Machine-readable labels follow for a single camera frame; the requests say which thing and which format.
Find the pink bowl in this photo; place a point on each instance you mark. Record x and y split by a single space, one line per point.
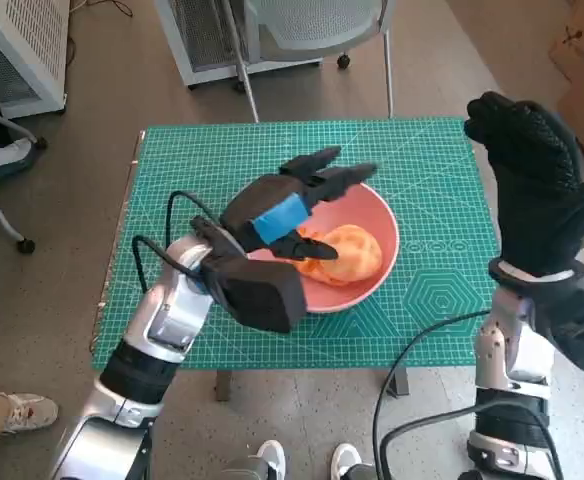
367 215

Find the cardboard box with white label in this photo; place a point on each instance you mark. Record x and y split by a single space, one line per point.
582 45

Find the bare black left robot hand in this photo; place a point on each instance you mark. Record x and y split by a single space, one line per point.
267 205

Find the green cutting mat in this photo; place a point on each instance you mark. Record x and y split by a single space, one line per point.
222 150

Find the white shoe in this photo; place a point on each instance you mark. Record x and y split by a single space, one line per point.
346 460
272 460

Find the grey tube chair with casters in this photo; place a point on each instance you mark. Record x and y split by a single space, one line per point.
25 246

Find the grey mesh chair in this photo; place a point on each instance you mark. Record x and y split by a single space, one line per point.
322 25

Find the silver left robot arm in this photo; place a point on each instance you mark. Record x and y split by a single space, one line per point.
172 310

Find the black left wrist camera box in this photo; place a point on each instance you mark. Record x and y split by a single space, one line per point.
262 295

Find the long striped toy bread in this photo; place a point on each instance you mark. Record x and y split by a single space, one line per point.
308 265

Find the round toy bread bun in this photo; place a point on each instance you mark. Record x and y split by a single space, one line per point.
357 250

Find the black robot leg part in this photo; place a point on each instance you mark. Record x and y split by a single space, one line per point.
364 472

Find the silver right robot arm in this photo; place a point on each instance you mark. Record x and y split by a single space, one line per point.
492 350

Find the grey robot leg part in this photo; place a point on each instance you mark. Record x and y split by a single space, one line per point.
242 470

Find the white perforated cabinet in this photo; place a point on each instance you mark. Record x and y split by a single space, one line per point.
32 30

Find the black table leg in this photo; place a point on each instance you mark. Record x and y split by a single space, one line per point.
223 385
398 382

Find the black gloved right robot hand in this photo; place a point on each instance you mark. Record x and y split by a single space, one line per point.
537 190

